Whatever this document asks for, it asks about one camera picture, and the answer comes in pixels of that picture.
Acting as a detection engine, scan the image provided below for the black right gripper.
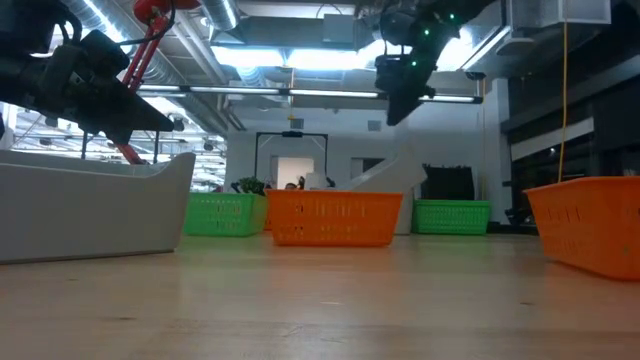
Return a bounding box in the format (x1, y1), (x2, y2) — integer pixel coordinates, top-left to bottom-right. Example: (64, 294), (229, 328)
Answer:
(375, 47), (436, 126)

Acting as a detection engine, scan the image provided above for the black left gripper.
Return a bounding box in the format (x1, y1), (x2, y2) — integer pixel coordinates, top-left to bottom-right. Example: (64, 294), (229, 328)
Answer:
(19, 30), (175, 146)

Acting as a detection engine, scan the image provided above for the grey plastic basket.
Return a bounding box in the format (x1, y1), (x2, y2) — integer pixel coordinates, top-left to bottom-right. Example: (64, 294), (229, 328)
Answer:
(343, 143), (430, 237)
(0, 149), (197, 265)

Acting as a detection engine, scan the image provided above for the orange plastic basket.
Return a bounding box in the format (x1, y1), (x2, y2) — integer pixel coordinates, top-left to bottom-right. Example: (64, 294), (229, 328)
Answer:
(263, 188), (405, 248)
(523, 175), (640, 282)

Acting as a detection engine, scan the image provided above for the red desk lamp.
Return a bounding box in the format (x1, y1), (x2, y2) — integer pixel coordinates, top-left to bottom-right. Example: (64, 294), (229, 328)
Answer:
(113, 0), (201, 167)

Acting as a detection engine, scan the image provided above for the long ceiling light strip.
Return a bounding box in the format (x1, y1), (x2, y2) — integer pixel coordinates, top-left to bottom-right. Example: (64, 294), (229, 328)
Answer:
(135, 83), (485, 105)

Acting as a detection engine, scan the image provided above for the black background screen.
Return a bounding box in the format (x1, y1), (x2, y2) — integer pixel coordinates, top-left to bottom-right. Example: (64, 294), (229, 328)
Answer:
(421, 164), (476, 202)

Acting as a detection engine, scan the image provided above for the green plastic basket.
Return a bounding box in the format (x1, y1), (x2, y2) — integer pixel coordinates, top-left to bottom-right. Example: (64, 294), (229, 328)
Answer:
(411, 198), (493, 237)
(182, 191), (270, 238)

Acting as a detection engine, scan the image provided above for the green background potted plant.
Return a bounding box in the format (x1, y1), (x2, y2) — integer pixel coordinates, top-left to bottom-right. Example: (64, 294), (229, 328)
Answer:
(230, 175), (267, 197)

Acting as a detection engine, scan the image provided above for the white ceiling unit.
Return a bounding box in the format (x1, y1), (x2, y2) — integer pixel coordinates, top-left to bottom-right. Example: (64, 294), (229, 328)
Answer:
(508, 0), (613, 27)

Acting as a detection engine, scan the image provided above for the black background rig frame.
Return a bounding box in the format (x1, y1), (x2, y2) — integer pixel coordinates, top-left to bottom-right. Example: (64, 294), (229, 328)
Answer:
(253, 130), (330, 192)

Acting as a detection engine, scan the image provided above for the silver round ceiling duct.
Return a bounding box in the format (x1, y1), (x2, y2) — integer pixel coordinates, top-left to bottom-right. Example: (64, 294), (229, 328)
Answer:
(199, 0), (240, 32)

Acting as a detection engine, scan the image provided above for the yellow hanging cable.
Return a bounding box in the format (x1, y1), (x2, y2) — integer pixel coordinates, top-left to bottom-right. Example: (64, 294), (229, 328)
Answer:
(556, 21), (570, 184)

